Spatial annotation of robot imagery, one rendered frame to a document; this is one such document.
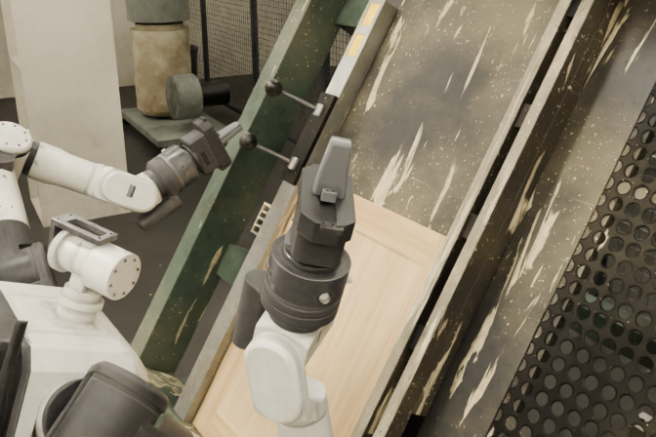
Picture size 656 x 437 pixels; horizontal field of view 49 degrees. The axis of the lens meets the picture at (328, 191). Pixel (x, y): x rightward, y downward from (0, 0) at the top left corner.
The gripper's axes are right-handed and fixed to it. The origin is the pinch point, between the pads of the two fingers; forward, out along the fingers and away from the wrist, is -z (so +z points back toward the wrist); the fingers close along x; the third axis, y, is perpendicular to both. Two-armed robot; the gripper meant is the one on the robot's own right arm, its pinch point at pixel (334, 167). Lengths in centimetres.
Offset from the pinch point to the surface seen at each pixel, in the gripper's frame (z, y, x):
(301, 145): 32, 2, 69
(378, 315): 42, 18, 31
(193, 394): 79, -10, 43
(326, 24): 16, 4, 101
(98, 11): 122, -115, 384
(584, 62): -5, 38, 39
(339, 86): 20, 7, 74
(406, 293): 36, 21, 31
